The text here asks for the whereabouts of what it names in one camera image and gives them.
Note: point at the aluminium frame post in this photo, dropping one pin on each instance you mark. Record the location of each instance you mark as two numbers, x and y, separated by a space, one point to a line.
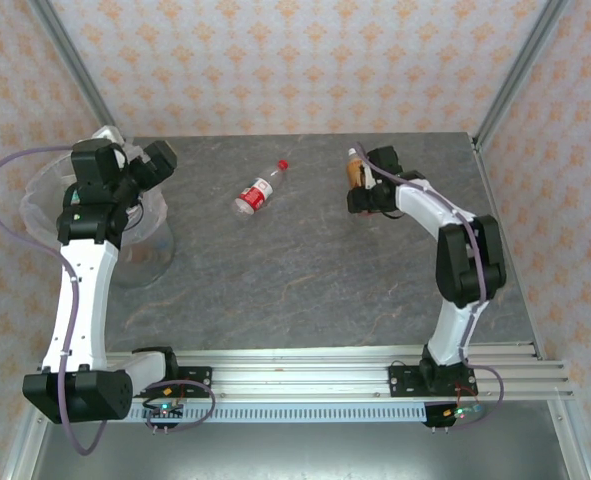
520 70
80 75

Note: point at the clear plastic bin liner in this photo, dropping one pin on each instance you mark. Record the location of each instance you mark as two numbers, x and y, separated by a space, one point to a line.
37 200

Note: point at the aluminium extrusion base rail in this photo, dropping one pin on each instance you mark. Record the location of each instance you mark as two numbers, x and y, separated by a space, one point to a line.
300 375

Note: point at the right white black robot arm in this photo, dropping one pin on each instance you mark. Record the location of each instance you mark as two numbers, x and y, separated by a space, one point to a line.
450 330

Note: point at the small electronics board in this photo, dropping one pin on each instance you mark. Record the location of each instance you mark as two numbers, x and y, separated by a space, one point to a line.
164 409
457 413

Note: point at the clear plastic waste bin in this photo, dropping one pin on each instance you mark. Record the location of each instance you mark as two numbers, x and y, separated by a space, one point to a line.
150 260

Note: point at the orange tea bottle white cap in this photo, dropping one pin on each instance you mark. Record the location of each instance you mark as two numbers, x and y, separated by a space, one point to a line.
354 172

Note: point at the red label water bottle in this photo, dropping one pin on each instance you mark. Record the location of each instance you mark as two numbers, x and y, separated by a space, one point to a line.
257 192

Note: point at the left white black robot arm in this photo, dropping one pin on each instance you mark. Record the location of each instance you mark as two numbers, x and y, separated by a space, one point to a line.
82 300

